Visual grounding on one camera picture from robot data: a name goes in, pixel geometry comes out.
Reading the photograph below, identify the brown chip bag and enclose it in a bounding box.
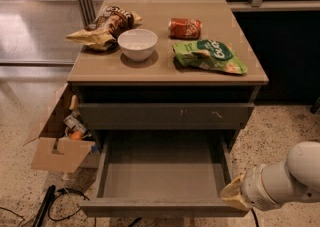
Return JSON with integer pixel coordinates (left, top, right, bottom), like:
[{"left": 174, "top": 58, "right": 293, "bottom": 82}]
[{"left": 66, "top": 6, "right": 142, "bottom": 51}]

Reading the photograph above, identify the small can in box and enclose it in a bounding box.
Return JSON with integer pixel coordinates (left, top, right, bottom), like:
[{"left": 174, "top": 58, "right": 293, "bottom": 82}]
[{"left": 64, "top": 115, "right": 87, "bottom": 133}]

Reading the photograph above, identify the grey drawer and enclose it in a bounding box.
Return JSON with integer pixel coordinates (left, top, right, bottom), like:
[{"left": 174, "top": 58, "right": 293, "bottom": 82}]
[
  {"left": 79, "top": 103, "right": 254, "bottom": 130},
  {"left": 80, "top": 138, "right": 246, "bottom": 218}
]

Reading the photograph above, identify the orange soda can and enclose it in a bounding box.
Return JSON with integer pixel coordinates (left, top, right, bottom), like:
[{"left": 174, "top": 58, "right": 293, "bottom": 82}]
[{"left": 168, "top": 18, "right": 202, "bottom": 39}]

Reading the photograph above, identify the orange fruit in box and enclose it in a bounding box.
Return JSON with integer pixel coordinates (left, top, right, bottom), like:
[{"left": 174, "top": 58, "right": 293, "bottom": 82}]
[{"left": 70, "top": 131, "right": 83, "bottom": 140}]

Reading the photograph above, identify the white ceramic bowl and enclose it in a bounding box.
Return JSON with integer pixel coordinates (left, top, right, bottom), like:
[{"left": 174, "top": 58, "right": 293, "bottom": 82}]
[{"left": 117, "top": 29, "right": 158, "bottom": 62}]

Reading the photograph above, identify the grey drawer cabinet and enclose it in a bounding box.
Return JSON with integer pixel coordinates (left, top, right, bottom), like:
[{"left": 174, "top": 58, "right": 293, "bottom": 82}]
[{"left": 68, "top": 0, "right": 268, "bottom": 144}]

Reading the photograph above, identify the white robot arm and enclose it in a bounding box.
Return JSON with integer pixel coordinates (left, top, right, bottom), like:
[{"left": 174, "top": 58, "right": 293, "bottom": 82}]
[{"left": 220, "top": 141, "right": 320, "bottom": 211}]

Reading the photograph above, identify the open cardboard box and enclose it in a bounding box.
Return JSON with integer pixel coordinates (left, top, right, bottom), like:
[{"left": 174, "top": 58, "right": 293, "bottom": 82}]
[{"left": 25, "top": 83, "right": 100, "bottom": 173}]

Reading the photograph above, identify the black bar on floor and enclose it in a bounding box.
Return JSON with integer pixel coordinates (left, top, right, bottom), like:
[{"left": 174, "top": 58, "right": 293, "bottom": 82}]
[{"left": 32, "top": 185, "right": 56, "bottom": 227}]

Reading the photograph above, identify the green chip bag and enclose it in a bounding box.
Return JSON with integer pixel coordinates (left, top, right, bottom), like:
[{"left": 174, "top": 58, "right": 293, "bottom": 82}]
[{"left": 172, "top": 40, "right": 248, "bottom": 75}]

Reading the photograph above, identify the grey top drawer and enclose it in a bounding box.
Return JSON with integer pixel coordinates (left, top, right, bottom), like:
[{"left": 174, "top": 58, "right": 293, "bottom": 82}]
[{"left": 79, "top": 103, "right": 254, "bottom": 130}]

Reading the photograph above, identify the black floor cable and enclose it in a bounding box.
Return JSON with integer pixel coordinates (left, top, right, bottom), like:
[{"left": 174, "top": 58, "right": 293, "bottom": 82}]
[{"left": 0, "top": 187, "right": 98, "bottom": 227}]

